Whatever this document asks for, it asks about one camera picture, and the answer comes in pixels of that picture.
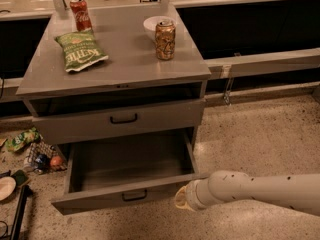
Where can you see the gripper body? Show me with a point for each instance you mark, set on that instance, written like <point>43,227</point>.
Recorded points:
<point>192,194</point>

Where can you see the grey drawer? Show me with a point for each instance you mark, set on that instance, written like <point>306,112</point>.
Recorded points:
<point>127,170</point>
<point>93,125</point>

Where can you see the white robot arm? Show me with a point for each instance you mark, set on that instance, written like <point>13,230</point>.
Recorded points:
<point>296,192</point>

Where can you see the grey top drawer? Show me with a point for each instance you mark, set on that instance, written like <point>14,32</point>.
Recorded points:
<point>93,125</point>

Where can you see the grey drawer cabinet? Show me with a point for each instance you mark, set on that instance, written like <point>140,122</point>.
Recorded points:
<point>132,75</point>

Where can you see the orange fruit in basket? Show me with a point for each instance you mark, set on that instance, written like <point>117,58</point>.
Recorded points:
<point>56,163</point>

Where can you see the blue can in basket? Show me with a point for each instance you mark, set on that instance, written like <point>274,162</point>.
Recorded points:
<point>42,163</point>

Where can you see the black stand on floor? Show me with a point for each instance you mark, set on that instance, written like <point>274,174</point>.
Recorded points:
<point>13,232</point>

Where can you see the green snack bag on floor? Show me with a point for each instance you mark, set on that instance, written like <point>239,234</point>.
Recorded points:
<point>22,140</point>

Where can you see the green sponge on floor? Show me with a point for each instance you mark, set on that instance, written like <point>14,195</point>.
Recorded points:
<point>21,178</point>

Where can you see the gold soda can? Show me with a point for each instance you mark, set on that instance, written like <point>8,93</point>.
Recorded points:
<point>165,34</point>

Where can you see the white plate on floor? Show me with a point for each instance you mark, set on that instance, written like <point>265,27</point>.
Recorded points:
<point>7,186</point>

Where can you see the white bowl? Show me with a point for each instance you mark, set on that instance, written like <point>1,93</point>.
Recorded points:
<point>150,25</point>

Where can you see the green kettle chips bag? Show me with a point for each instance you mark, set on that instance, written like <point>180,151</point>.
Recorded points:
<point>80,50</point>

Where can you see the red cola can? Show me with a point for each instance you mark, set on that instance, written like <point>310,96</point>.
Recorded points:
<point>81,15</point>

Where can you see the wire basket on floor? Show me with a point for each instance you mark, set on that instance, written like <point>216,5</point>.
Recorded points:
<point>40,148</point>

